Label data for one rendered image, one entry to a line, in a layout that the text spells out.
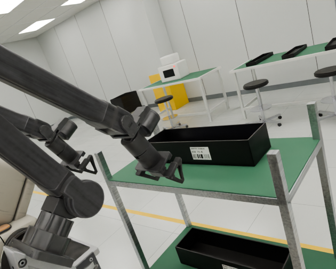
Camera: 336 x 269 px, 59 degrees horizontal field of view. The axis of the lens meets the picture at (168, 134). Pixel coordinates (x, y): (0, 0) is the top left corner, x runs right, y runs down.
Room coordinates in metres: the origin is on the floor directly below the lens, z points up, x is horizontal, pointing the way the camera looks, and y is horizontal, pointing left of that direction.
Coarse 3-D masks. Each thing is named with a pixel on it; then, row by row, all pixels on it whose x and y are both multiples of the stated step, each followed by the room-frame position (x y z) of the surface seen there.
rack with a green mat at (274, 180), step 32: (320, 128) 1.08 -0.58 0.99; (288, 160) 0.99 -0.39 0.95; (320, 160) 1.08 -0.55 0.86; (192, 192) 1.01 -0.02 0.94; (224, 192) 0.92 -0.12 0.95; (256, 192) 0.85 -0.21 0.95; (288, 192) 0.78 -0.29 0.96; (128, 224) 1.38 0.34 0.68; (288, 224) 0.77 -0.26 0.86; (160, 256) 1.49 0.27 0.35; (320, 256) 1.12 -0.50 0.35
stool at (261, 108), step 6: (246, 84) 4.01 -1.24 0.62; (252, 84) 3.89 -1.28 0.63; (258, 84) 3.79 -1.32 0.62; (264, 84) 3.79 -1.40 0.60; (258, 90) 3.93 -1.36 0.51; (258, 96) 3.93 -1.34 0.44; (258, 102) 3.95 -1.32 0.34; (252, 108) 4.03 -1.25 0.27; (258, 108) 3.94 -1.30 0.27; (264, 108) 3.85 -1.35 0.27; (264, 120) 3.92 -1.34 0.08; (270, 120) 3.84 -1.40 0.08; (276, 120) 3.77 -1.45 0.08
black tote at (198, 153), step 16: (192, 128) 1.41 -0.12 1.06; (208, 128) 1.34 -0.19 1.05; (224, 128) 1.28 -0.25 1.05; (240, 128) 1.22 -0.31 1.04; (256, 128) 1.17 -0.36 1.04; (160, 144) 1.34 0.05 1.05; (176, 144) 1.27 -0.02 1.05; (192, 144) 1.21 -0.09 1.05; (208, 144) 1.15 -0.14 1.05; (224, 144) 1.10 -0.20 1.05; (240, 144) 1.05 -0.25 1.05; (256, 144) 1.06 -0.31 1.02; (192, 160) 1.23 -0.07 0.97; (208, 160) 1.17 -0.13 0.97; (224, 160) 1.11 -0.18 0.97; (240, 160) 1.06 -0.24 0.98; (256, 160) 1.04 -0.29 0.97
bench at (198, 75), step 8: (200, 72) 5.48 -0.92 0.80; (208, 72) 5.14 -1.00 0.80; (160, 80) 6.33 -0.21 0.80; (176, 80) 5.48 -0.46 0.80; (184, 80) 5.13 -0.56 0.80; (192, 80) 4.98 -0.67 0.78; (200, 80) 4.93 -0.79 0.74; (144, 88) 5.87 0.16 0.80; (152, 88) 5.64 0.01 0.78; (200, 88) 4.94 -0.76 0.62; (224, 88) 5.40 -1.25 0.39; (144, 96) 5.91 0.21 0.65; (224, 96) 5.40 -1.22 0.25; (168, 104) 6.38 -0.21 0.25; (160, 112) 6.14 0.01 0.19; (200, 112) 5.07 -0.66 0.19; (208, 112) 4.92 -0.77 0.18
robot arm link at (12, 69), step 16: (0, 48) 0.57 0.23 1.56; (0, 64) 0.56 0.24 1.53; (16, 64) 0.58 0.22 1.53; (32, 64) 0.60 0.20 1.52; (0, 80) 0.58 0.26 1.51; (16, 80) 0.57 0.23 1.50; (32, 80) 0.59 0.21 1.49; (48, 80) 0.61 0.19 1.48; (64, 80) 0.64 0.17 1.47; (32, 96) 0.61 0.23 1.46; (48, 96) 0.60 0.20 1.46; (64, 96) 0.62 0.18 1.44; (80, 96) 0.65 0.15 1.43; (80, 112) 0.64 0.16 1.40; (96, 112) 0.66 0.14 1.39; (112, 112) 0.68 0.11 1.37; (128, 112) 0.72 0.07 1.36; (96, 128) 0.71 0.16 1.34; (112, 128) 0.67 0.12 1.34
